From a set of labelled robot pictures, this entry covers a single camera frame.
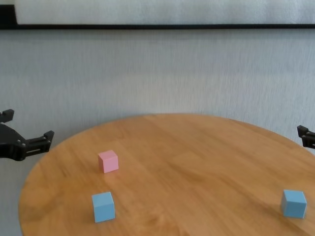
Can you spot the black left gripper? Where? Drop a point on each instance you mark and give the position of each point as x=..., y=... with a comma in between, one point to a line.
x=9, y=145

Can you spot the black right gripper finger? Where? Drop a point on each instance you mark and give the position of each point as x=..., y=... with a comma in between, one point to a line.
x=307, y=138

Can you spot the blue cube block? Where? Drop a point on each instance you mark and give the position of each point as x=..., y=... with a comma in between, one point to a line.
x=104, y=209
x=295, y=205

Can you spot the pink cube block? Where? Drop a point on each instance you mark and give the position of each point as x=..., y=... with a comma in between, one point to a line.
x=109, y=163

